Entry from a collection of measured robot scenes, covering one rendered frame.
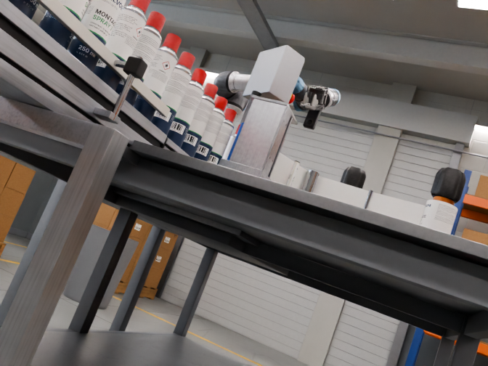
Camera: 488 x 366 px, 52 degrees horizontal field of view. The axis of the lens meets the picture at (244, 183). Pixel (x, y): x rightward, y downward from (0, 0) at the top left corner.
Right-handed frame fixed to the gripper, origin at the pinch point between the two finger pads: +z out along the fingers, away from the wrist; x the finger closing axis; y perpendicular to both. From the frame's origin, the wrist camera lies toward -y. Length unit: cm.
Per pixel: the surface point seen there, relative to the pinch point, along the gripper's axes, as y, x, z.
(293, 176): -16.8, 11.5, 33.3
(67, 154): -5, -15, 104
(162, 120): 4, -2, 90
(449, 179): -6, 56, 27
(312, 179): -18.0, 16.2, 27.0
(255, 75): 8.8, -19.1, 7.5
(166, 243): -248, -241, -301
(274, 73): 11.4, -9.0, 14.2
